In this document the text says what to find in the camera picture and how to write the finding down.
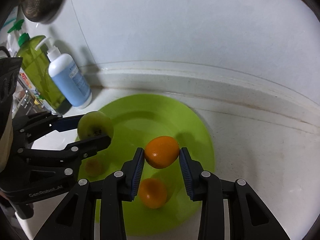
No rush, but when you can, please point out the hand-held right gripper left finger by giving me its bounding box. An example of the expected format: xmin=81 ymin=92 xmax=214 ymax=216
xmin=32 ymin=147 xmax=145 ymax=240

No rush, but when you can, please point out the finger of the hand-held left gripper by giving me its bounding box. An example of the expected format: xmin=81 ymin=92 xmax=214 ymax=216
xmin=12 ymin=111 xmax=87 ymax=140
xmin=16 ymin=134 xmax=112 ymax=167

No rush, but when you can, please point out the orange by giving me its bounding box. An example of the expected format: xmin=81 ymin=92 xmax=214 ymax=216
xmin=144 ymin=135 xmax=180 ymax=169

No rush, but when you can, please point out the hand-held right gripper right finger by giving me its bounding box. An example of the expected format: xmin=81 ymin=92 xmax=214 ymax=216
xmin=179 ymin=147 xmax=288 ymax=240

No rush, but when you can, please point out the green dish soap bottle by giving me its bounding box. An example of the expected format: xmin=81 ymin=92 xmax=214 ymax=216
xmin=7 ymin=20 xmax=73 ymax=114

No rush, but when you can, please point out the chrome gooseneck faucet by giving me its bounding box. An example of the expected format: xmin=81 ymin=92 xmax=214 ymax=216
xmin=14 ymin=87 xmax=35 ymax=110

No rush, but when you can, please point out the green plate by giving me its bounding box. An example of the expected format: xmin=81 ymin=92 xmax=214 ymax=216
xmin=75 ymin=94 xmax=215 ymax=236

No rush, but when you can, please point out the white and blue pump bottle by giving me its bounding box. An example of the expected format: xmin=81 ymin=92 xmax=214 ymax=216
xmin=35 ymin=37 xmax=92 ymax=110

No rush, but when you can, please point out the green apple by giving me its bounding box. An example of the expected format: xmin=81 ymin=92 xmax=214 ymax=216
xmin=77 ymin=111 xmax=115 ymax=140

